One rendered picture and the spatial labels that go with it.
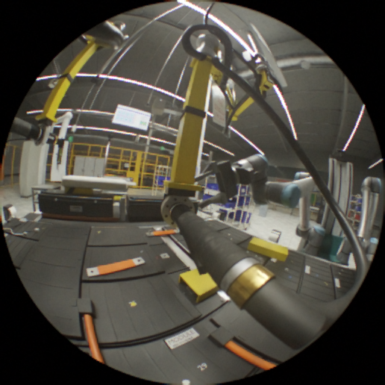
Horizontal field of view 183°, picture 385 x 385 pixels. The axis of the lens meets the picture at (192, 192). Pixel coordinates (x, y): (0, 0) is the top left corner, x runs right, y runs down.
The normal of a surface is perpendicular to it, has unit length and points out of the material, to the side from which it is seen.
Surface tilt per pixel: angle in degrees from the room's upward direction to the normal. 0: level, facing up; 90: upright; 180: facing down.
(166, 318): 0
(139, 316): 0
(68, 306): 0
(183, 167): 90
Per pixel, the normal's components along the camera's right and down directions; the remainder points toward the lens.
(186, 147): 0.36, 0.15
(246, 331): 0.15, -0.98
